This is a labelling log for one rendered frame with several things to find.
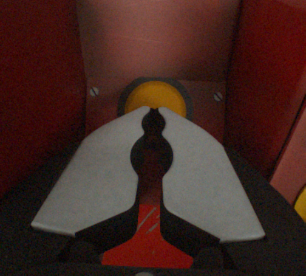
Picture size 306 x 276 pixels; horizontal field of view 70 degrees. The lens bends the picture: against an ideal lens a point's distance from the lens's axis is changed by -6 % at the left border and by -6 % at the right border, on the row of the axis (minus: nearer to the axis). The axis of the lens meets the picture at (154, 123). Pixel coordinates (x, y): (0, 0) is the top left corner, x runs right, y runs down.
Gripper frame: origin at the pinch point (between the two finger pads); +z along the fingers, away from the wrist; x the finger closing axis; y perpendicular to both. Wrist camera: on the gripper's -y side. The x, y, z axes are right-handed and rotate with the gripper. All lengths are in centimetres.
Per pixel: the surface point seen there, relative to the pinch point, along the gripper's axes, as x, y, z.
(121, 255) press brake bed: -4.0, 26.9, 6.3
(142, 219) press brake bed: -1.3, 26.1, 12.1
